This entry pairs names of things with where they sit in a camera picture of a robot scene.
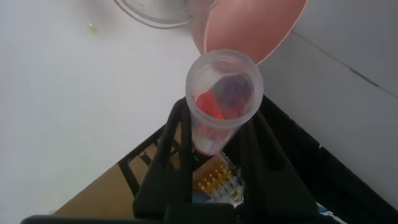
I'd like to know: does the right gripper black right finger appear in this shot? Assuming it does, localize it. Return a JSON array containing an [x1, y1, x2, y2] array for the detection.
[[238, 108, 320, 224]]

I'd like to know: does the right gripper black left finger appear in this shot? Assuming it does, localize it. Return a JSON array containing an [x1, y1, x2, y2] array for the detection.
[[132, 96, 194, 220]]

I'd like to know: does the test tube with red pigment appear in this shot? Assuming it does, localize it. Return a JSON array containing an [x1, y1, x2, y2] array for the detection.
[[185, 49, 264, 156]]

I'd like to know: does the clear glass beaker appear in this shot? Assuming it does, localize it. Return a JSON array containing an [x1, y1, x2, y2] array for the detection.
[[113, 0, 219, 30]]

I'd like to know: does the clear pack of yellow parts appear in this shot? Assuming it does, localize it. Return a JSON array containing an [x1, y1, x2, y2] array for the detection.
[[192, 152, 247, 207]]

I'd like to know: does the pink plastic bowl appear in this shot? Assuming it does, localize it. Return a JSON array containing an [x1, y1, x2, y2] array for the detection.
[[188, 0, 308, 65]]

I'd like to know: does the black metal frame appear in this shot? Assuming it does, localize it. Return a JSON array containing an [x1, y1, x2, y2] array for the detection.
[[117, 124, 200, 198]]

